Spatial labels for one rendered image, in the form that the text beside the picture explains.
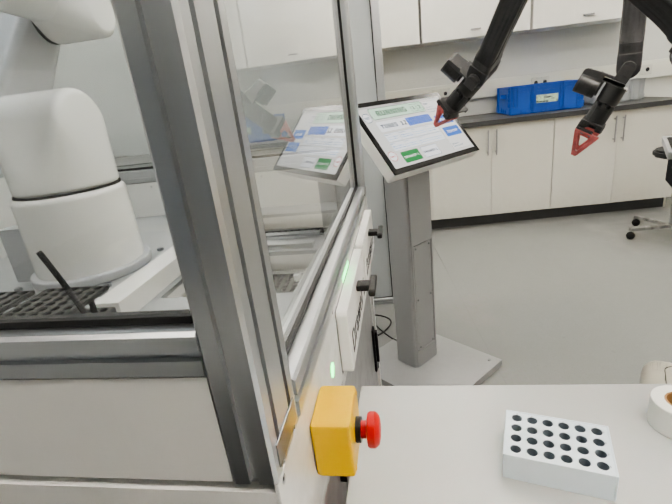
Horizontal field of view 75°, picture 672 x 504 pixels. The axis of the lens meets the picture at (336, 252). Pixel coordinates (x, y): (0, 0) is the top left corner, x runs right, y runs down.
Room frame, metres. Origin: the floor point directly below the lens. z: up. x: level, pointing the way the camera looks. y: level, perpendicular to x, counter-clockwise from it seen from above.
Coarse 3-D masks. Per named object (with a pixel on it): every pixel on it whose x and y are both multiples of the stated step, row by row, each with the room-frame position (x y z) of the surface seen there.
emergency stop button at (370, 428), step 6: (372, 414) 0.40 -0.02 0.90; (378, 414) 0.41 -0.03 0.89; (366, 420) 0.40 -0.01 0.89; (372, 420) 0.39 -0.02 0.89; (378, 420) 0.40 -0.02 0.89; (360, 426) 0.40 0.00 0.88; (366, 426) 0.39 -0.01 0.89; (372, 426) 0.39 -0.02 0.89; (378, 426) 0.39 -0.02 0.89; (366, 432) 0.39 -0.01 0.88; (372, 432) 0.39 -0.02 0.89; (378, 432) 0.39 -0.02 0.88; (366, 438) 0.39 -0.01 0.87; (372, 438) 0.38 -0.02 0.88; (378, 438) 0.38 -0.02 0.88; (372, 444) 0.38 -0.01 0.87; (378, 444) 0.39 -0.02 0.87
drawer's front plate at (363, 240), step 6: (366, 210) 1.17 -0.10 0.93; (366, 216) 1.11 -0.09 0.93; (366, 222) 1.06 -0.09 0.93; (360, 228) 1.01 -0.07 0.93; (366, 228) 1.01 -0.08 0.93; (372, 228) 1.18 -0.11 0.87; (360, 234) 0.97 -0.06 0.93; (366, 234) 1.00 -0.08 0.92; (360, 240) 0.92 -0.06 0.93; (366, 240) 0.98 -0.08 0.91; (372, 240) 1.14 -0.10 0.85; (360, 246) 0.90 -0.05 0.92; (366, 246) 0.97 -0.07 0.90; (372, 246) 1.13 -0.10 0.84; (366, 252) 0.96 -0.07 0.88; (372, 252) 1.11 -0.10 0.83; (366, 258) 0.95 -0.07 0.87; (366, 270) 0.92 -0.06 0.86; (366, 276) 0.91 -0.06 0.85
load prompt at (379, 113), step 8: (400, 104) 1.76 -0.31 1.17; (408, 104) 1.78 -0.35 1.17; (416, 104) 1.80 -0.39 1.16; (368, 112) 1.63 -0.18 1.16; (376, 112) 1.65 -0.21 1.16; (384, 112) 1.68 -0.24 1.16; (392, 112) 1.70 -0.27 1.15; (400, 112) 1.72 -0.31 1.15; (408, 112) 1.74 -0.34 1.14; (416, 112) 1.77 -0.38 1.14
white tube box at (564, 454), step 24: (504, 432) 0.45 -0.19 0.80; (528, 432) 0.46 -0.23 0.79; (552, 432) 0.44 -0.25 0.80; (576, 432) 0.44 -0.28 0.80; (600, 432) 0.44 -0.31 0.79; (504, 456) 0.42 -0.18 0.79; (528, 456) 0.41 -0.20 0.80; (552, 456) 0.41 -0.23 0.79; (576, 456) 0.40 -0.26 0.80; (600, 456) 0.41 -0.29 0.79; (528, 480) 0.40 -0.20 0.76; (552, 480) 0.39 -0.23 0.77; (576, 480) 0.38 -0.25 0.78; (600, 480) 0.37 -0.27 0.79
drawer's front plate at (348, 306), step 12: (360, 252) 0.85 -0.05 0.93; (360, 264) 0.82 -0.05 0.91; (348, 276) 0.73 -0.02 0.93; (360, 276) 0.80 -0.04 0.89; (348, 288) 0.68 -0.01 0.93; (348, 300) 0.63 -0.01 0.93; (336, 312) 0.60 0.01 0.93; (348, 312) 0.61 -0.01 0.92; (348, 324) 0.60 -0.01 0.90; (360, 324) 0.73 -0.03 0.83; (348, 336) 0.59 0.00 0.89; (348, 348) 0.59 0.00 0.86; (348, 360) 0.59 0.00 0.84
